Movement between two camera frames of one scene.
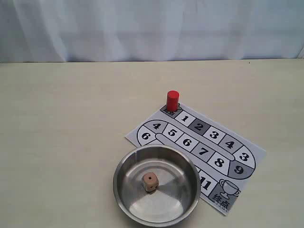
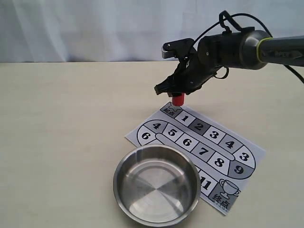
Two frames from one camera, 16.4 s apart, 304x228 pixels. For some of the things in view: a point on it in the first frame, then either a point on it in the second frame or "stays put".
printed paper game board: (226, 161) stays put
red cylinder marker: (172, 100) -> (178, 100)
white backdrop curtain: (94, 31) stays put
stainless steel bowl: (156, 185) stays put
